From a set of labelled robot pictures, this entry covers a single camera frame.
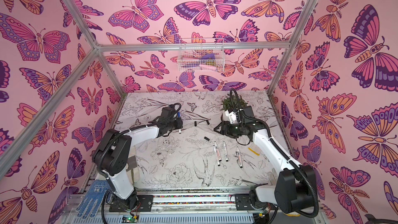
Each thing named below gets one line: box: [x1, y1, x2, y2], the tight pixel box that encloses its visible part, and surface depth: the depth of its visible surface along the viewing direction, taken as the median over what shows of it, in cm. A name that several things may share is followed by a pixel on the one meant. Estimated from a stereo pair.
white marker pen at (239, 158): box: [236, 146, 244, 169], surface depth 89 cm
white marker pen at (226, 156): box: [223, 141, 229, 162], surface depth 91 cm
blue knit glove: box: [75, 179, 109, 220], surface depth 76 cm
